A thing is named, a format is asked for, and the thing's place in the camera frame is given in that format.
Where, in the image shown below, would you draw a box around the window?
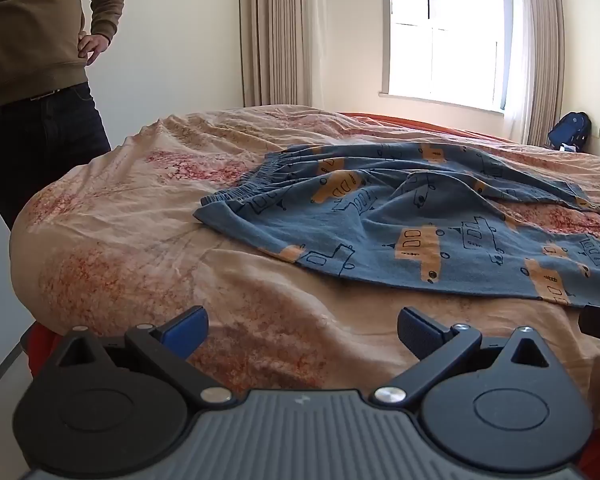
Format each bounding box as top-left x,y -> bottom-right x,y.
379,0 -> 515,114

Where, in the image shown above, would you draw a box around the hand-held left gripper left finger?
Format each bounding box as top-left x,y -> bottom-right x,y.
46,305 -> 236,409

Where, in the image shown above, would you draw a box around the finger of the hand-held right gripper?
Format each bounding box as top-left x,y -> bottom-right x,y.
578,303 -> 600,357

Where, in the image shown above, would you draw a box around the red bed base cover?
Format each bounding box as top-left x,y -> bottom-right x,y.
21,322 -> 62,378

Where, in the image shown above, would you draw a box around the beige curtain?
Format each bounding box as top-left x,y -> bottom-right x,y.
509,0 -> 566,149
238,0 -> 327,109

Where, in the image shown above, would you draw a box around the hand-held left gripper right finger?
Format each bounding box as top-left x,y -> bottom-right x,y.
370,307 -> 564,408

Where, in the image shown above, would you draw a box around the bed with floral cover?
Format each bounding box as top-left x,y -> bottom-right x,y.
9,104 -> 600,432

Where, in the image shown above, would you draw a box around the orange bed sheet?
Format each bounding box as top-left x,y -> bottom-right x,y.
337,112 -> 517,144

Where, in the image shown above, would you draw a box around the blue backpack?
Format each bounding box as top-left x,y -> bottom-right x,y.
547,111 -> 592,151

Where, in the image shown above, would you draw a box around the blue printed pants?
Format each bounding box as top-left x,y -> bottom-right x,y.
193,142 -> 600,309

